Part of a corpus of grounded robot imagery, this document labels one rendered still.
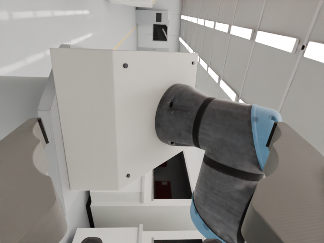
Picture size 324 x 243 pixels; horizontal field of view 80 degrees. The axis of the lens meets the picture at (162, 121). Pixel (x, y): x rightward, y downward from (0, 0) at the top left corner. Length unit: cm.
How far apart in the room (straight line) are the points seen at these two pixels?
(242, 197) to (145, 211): 309
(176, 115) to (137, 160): 13
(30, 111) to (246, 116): 41
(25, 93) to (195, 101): 34
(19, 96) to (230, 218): 46
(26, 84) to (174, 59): 31
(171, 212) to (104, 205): 106
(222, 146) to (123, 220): 333
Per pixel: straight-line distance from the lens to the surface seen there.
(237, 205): 37
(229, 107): 38
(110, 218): 362
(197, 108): 40
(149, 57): 38
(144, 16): 1295
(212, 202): 39
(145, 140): 42
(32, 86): 49
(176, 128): 41
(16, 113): 48
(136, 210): 341
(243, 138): 36
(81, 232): 295
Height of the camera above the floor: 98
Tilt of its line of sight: 3 degrees up
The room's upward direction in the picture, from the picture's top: 91 degrees clockwise
